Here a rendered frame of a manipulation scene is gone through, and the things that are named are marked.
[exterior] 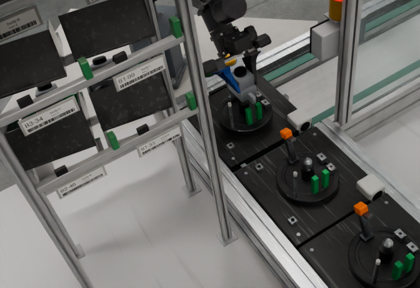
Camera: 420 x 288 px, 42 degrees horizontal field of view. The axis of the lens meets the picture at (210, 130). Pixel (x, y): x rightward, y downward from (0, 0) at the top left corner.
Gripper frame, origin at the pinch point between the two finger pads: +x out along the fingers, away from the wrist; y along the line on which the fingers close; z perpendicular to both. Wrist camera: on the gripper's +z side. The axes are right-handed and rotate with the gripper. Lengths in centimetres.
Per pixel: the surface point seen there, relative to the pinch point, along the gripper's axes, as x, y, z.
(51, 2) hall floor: -76, 1, -259
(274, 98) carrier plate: 10.1, 9.6, -10.3
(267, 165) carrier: 21.3, -4.5, 2.7
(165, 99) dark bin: -4.6, -25.3, 26.1
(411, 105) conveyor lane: 28, 42, -3
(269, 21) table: -8, 36, -48
